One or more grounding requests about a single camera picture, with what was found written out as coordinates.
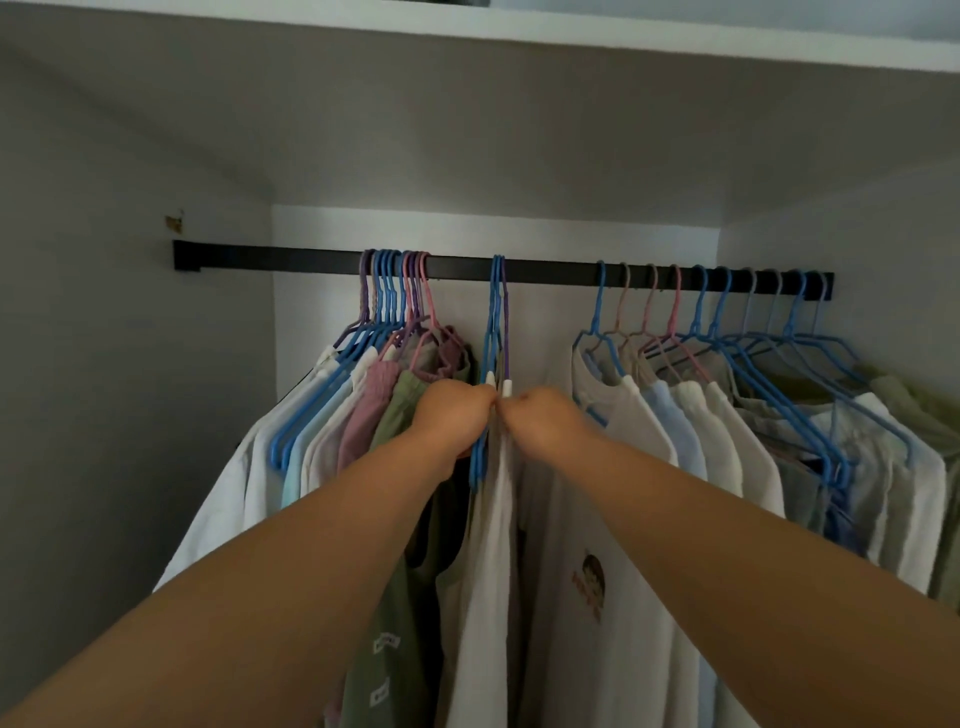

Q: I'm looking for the row of coloured plastic hangers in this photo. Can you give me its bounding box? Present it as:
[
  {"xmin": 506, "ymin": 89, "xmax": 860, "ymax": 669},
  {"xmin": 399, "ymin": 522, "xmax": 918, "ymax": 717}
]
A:
[{"xmin": 269, "ymin": 248, "xmax": 916, "ymax": 556}]

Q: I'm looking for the white wardrobe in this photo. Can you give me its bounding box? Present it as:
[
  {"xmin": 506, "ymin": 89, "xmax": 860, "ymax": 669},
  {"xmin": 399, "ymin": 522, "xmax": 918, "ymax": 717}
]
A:
[{"xmin": 0, "ymin": 0, "xmax": 960, "ymax": 728}]

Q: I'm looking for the row of clothes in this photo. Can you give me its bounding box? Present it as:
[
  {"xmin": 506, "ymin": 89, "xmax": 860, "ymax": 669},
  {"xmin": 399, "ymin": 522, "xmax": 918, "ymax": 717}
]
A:
[{"xmin": 153, "ymin": 344, "xmax": 960, "ymax": 728}]

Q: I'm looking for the person's right forearm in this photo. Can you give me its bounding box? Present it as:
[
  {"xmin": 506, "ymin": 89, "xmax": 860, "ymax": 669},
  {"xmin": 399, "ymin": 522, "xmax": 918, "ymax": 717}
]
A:
[{"xmin": 551, "ymin": 431, "xmax": 960, "ymax": 728}]

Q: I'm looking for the person's right hand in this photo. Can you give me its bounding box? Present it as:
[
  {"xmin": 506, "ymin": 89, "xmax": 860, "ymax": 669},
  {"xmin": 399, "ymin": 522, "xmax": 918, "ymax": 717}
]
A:
[{"xmin": 497, "ymin": 386, "xmax": 601, "ymax": 466}]

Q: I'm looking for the pale blue folded quilt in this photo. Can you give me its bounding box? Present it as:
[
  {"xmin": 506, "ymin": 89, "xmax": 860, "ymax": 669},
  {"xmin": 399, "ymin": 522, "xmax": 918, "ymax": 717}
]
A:
[{"xmin": 487, "ymin": 0, "xmax": 960, "ymax": 46}]

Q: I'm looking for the person's left forearm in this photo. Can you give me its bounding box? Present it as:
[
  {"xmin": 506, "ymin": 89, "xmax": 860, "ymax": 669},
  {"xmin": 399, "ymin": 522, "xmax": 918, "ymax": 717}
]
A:
[{"xmin": 0, "ymin": 431, "xmax": 459, "ymax": 728}]

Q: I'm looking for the white wardrobe shelf board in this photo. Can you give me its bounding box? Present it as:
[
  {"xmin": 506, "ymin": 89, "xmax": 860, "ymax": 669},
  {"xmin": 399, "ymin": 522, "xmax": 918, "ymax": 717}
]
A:
[{"xmin": 0, "ymin": 0, "xmax": 960, "ymax": 228}]

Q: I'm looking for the black closet rod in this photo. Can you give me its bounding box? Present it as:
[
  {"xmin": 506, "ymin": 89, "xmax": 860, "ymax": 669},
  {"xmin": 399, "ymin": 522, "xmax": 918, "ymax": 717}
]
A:
[{"xmin": 172, "ymin": 239, "xmax": 835, "ymax": 301}]

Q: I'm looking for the person's left hand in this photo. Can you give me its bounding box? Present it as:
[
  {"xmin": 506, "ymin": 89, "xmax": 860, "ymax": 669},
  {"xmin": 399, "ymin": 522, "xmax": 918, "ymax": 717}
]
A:
[{"xmin": 408, "ymin": 378, "xmax": 500, "ymax": 481}]

